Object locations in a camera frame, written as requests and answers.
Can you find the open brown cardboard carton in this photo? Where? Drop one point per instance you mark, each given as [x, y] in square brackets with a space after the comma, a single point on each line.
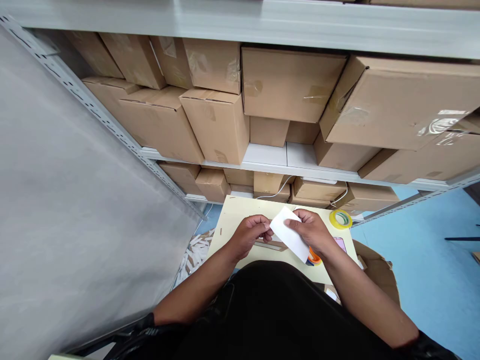
[378, 273]

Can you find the yellow clear tape roll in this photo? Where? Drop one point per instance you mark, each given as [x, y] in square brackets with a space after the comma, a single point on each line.
[340, 219]

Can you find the person's right thumb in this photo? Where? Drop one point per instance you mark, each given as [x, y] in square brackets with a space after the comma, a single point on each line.
[292, 224]

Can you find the pink flat card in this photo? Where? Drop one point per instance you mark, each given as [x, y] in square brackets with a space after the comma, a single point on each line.
[340, 244]

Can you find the orange tape dispenser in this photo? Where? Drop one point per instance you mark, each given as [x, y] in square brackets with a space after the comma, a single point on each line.
[314, 258]

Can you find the person's body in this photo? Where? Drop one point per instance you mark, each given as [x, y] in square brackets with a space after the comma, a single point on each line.
[277, 318]

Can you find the person's right hand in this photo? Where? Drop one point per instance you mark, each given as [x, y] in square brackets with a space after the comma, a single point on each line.
[313, 232]

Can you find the flat brown cardboard box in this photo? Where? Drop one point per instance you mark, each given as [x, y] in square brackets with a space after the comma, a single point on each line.
[270, 245]

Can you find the grey metal shelf with cartons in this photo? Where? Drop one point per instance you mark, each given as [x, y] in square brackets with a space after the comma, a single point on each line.
[285, 86]

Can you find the person's left hand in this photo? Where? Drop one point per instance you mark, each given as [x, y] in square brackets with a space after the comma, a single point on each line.
[249, 236]

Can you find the person's left fingers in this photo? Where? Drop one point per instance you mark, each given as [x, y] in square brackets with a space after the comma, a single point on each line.
[258, 220]

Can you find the person's left thumb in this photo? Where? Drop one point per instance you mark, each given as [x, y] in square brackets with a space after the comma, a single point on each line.
[267, 235]

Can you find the white paper box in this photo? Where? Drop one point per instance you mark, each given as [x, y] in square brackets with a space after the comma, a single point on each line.
[289, 242]

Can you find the person's right fingers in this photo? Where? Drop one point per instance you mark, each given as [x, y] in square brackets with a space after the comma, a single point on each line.
[304, 214]

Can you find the cream work table top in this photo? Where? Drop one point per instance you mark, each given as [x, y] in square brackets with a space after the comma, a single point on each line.
[232, 213]

